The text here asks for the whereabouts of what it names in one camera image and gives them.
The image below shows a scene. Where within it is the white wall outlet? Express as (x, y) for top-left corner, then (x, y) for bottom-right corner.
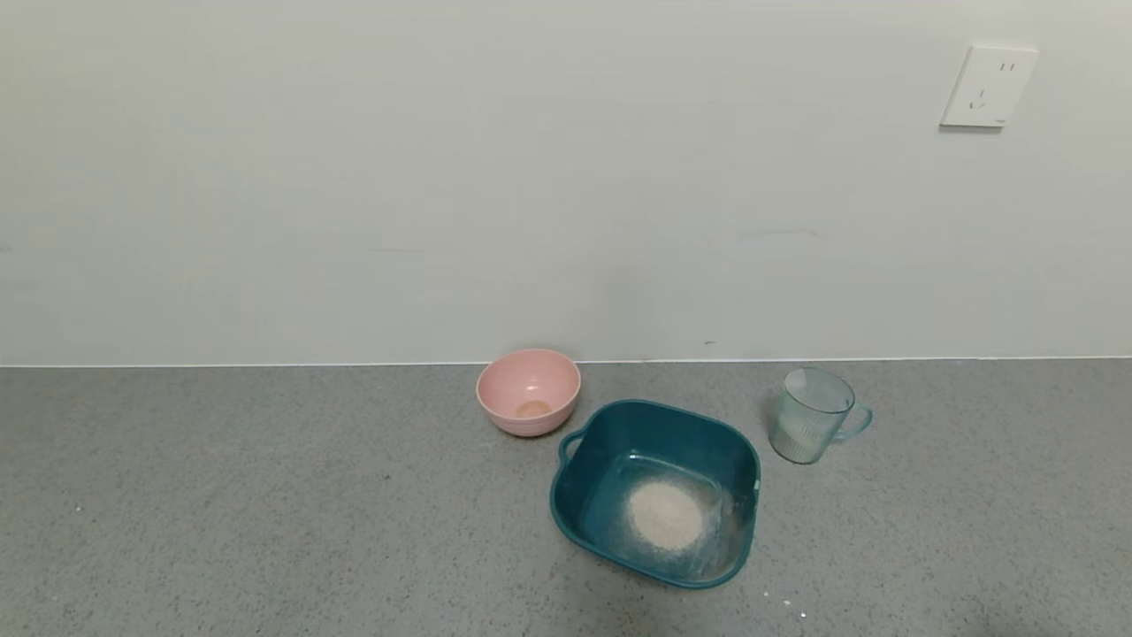
(939, 44), (1039, 130)

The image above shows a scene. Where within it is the clear ribbed cup with handle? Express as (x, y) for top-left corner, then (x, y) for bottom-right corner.
(768, 367), (874, 465)

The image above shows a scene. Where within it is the teal plastic basin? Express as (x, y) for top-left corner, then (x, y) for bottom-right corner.
(549, 398), (763, 591)

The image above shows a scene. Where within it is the pink ribbed bowl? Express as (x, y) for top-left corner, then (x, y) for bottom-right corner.
(476, 348), (583, 438)

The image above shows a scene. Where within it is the beige powder pile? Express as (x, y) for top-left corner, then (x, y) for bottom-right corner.
(628, 480), (706, 554)

